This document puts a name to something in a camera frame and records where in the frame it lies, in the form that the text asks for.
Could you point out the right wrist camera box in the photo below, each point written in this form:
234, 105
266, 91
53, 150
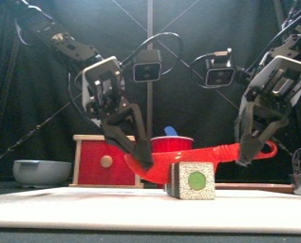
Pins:
219, 76

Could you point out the sushi piece green centre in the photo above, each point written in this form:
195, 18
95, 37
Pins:
194, 180

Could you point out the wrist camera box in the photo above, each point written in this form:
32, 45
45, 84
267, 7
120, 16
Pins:
146, 68
219, 76

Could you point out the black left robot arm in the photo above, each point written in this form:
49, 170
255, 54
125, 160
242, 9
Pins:
67, 44

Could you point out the grey bowl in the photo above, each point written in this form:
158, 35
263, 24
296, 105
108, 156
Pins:
40, 172

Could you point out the white cutting board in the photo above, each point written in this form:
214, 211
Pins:
113, 209

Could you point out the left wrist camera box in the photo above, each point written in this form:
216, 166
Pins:
146, 68

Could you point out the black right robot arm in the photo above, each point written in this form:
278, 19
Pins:
288, 44

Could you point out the red wooden box with knob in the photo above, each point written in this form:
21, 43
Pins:
92, 161

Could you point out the black backdrop cloth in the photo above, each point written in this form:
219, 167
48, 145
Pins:
190, 110

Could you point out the grey vertical frame pole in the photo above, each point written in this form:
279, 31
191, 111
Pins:
148, 25

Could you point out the brown wooden plate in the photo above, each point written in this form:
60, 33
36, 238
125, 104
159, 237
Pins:
254, 187

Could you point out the red plastic cup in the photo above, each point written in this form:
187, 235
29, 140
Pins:
171, 144

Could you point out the red plastic toy knife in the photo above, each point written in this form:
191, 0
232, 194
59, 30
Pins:
198, 156

